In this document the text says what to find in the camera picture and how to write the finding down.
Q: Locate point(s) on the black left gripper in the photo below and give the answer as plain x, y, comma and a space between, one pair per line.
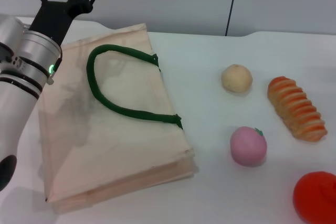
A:
56, 16

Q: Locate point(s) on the ridged orange long bread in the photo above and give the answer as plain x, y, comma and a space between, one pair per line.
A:
296, 108

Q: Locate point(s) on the round beige bread bun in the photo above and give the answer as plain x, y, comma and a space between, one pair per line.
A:
236, 78

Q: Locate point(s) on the thin black pole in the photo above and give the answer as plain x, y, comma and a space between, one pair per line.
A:
231, 6

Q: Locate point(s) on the pink peach toy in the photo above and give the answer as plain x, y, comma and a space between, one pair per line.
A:
248, 146

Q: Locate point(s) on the red round toy fruit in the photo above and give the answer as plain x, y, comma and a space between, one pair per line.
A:
315, 197

